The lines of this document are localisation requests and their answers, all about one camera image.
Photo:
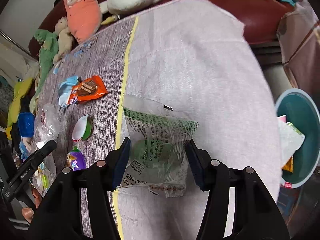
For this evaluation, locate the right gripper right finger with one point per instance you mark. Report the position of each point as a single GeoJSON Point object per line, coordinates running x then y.
{"type": "Point", "coordinates": [198, 161]}

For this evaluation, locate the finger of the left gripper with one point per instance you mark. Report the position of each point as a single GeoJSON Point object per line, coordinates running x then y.
{"type": "Point", "coordinates": [35, 159]}

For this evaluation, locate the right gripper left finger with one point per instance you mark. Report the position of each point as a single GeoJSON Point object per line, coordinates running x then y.
{"type": "Point", "coordinates": [121, 158]}

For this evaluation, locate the green white jelly cup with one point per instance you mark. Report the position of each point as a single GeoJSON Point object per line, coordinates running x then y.
{"type": "Point", "coordinates": [82, 129]}

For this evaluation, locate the clear green printed plastic bag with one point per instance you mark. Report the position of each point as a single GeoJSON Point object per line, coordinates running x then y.
{"type": "Point", "coordinates": [158, 136]}

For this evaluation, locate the light blue wrapper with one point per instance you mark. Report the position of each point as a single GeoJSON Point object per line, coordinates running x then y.
{"type": "Point", "coordinates": [65, 90]}

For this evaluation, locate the orange chocolate wafer wrapper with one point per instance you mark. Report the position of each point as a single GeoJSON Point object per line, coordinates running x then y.
{"type": "Point", "coordinates": [90, 89]}

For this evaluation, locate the orange meat floss bread wrapper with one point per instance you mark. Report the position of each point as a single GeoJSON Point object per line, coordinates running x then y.
{"type": "Point", "coordinates": [289, 165]}

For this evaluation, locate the pink paper cup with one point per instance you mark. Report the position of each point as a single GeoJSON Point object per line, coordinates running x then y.
{"type": "Point", "coordinates": [282, 118]}

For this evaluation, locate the blue trash bin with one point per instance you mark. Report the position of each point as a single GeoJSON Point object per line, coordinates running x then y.
{"type": "Point", "coordinates": [298, 120]}

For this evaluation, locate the blue scrub sponge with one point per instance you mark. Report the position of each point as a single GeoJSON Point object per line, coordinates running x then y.
{"type": "Point", "coordinates": [26, 124]}

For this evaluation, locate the yellow plush toy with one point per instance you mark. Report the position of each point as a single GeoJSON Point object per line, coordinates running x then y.
{"type": "Point", "coordinates": [20, 90]}

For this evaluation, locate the light green crocodile plush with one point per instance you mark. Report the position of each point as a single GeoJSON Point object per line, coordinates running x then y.
{"type": "Point", "coordinates": [49, 48]}

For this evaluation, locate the grey purple tablecloth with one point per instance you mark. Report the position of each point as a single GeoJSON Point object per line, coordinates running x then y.
{"type": "Point", "coordinates": [191, 56]}

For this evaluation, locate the beige bear plush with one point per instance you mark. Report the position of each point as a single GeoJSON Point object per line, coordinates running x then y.
{"type": "Point", "coordinates": [65, 39]}

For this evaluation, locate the pink carrot plush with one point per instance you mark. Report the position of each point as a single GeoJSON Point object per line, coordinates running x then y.
{"type": "Point", "coordinates": [84, 18]}

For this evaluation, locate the plaid checked bedsheet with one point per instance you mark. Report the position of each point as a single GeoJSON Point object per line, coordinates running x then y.
{"type": "Point", "coordinates": [298, 36]}

